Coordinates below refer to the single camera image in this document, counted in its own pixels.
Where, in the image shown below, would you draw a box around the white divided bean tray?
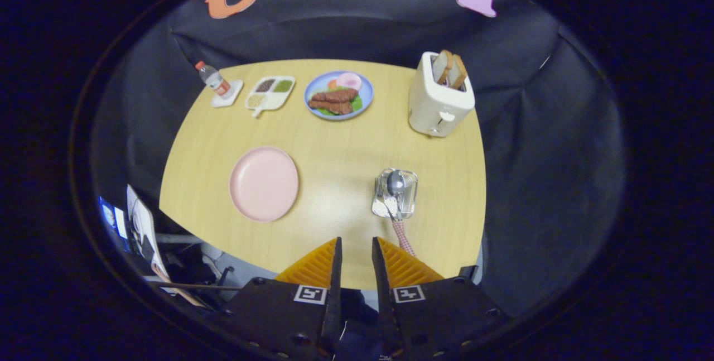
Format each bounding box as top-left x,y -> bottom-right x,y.
244,75 -> 296,118

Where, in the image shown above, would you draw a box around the white toaster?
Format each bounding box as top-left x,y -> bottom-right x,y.
408,51 -> 476,138

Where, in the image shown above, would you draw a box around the brown bacon strip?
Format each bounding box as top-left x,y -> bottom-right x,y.
311,89 -> 359,103
308,99 -> 354,115

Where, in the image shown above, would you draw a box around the blue oval plate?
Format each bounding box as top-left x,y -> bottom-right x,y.
303,71 -> 374,122

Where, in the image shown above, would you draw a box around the white square coaster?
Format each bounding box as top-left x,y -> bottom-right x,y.
210,80 -> 244,108

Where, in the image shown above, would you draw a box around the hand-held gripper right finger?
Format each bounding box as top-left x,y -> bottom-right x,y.
372,237 -> 505,361

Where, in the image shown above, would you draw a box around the pink round plate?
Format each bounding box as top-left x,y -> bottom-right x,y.
229,146 -> 300,223

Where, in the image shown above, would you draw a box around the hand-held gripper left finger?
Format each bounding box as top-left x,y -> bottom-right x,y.
220,237 -> 344,361

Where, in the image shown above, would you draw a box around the white paper board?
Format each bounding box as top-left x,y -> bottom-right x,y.
126,184 -> 168,275

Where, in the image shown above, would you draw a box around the spoon with red checked handle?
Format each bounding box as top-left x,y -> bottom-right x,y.
385,169 -> 413,250

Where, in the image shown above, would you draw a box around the toast bread slice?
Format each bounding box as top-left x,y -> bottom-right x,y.
432,50 -> 454,85
449,54 -> 469,90

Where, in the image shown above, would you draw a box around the metal wire basket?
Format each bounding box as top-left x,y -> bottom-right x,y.
372,168 -> 419,220

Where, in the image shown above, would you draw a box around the fork with red checked handle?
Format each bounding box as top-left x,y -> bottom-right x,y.
372,196 -> 417,258

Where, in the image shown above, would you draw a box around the person's blue trousers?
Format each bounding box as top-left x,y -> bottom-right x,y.
335,288 -> 385,361

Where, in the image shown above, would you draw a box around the laptop with lit screen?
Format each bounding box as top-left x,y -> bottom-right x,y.
99,196 -> 130,253

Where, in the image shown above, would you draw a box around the clear bottle with red label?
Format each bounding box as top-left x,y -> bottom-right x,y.
194,61 -> 231,97

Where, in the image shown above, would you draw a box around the dark cable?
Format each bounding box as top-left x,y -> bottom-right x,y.
144,277 -> 240,292

